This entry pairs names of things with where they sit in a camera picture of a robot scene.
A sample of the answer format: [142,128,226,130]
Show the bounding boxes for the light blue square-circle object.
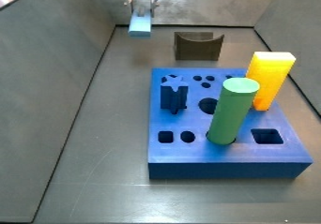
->
[128,6,151,37]

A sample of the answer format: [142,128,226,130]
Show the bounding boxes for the dark blue star peg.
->
[160,74,188,114]

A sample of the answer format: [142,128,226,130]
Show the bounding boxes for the green cylinder peg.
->
[207,78,259,145]

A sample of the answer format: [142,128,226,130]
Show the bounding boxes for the yellow square peg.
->
[246,52,295,111]

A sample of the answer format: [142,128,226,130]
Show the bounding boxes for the black curved fixture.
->
[174,32,225,61]

